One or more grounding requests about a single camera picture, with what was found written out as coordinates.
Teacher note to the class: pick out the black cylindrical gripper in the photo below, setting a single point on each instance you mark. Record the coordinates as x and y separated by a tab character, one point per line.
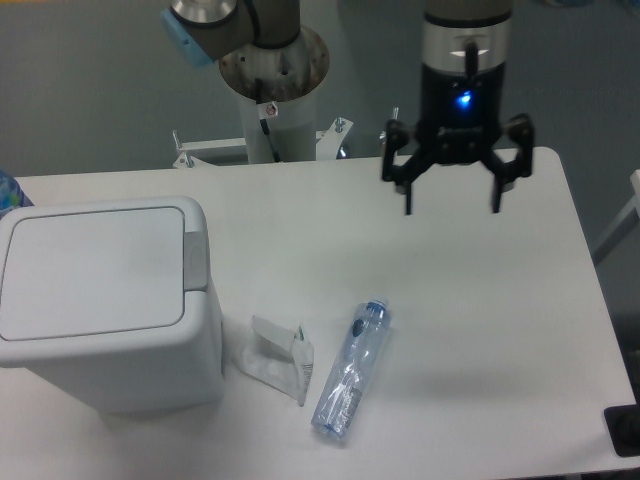
462	112

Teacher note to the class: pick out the white push-top trash can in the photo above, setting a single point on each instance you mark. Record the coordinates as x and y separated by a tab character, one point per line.
113	302

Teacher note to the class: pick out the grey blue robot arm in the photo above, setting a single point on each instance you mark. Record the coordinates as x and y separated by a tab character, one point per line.
463	62

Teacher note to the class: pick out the clear plastic water bottle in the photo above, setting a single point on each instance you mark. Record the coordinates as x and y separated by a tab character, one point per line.
352	369

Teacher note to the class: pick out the crumpled white plastic wrapper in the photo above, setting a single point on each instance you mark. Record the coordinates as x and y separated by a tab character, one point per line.
279	357

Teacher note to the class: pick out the blue bottle at left edge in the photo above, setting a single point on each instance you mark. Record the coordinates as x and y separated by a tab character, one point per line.
12	196

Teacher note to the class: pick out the white frame at right edge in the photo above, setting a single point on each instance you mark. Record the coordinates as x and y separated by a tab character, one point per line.
620	226

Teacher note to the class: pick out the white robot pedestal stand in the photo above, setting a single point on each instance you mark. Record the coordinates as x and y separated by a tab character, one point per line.
276	92

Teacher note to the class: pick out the black table clamp mount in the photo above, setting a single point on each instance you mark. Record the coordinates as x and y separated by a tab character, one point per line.
623	426

